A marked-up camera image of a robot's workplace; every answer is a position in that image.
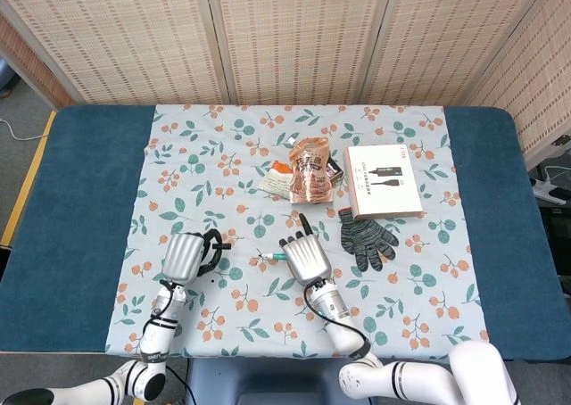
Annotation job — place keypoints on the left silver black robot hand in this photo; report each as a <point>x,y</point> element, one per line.
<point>180,258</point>

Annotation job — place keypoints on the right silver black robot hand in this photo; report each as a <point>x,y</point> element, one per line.
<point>308,258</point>

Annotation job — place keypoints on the white green marker pen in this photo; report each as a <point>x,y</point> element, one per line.
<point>274,256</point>

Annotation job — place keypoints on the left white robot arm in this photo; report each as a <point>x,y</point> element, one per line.
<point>156,342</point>

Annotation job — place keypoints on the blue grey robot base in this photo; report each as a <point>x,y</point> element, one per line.
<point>259,380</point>

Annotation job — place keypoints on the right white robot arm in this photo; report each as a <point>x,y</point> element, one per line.
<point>401,378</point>

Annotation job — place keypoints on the grey knit glove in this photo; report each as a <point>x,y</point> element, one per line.
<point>363,240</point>

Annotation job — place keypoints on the floral print tablecloth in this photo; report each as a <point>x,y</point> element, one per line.
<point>250,316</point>

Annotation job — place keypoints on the white orange sachet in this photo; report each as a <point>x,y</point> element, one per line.
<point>276,182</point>

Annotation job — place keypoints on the brown snack pouch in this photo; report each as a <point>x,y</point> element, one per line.
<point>310,173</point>

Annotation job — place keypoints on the small dark packet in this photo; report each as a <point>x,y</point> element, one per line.
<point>334,169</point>

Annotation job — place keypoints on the bamboo screen panel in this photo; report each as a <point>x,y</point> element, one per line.
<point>535,79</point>
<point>299,35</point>
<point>40,75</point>
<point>446,35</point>
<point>125,35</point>

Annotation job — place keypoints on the white power strip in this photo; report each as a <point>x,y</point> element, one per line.
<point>542,188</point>

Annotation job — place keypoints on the pale blue plastic bucket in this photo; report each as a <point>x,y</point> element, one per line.
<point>5,77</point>

